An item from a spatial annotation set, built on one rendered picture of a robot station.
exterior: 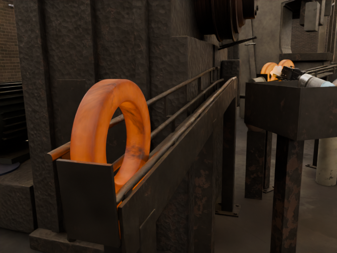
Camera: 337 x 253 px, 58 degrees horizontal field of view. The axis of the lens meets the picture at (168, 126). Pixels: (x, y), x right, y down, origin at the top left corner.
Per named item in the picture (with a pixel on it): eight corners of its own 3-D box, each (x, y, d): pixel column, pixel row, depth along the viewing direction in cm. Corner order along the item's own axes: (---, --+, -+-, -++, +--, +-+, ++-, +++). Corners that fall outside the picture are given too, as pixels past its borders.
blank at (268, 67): (259, 64, 174) (264, 64, 171) (275, 60, 183) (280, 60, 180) (260, 91, 178) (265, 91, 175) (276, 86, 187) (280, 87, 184)
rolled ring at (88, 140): (147, 69, 49) (128, 69, 50) (81, 94, 33) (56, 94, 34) (155, 171, 55) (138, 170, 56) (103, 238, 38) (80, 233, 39)
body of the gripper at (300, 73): (290, 65, 172) (309, 72, 164) (285, 79, 176) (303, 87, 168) (282, 65, 168) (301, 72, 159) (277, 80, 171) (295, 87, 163)
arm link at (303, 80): (310, 91, 165) (301, 92, 160) (302, 88, 169) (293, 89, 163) (317, 76, 161) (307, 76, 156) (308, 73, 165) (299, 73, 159)
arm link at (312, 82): (325, 106, 155) (325, 92, 148) (304, 96, 164) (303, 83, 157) (336, 94, 157) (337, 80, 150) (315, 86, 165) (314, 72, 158)
